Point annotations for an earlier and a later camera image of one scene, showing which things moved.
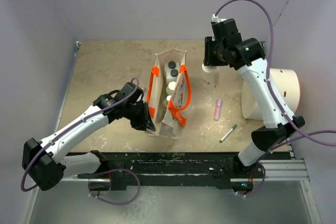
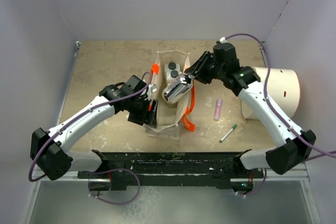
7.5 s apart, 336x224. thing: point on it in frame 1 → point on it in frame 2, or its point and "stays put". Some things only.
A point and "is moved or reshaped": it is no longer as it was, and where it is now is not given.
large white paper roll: x=287 y=84 stays put
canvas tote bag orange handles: x=167 y=121 is moved or reshaped
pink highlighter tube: x=217 y=110 stays put
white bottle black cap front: x=171 y=75 stays put
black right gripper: x=210 y=59 → x=197 y=70
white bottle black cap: x=171 y=65 stays put
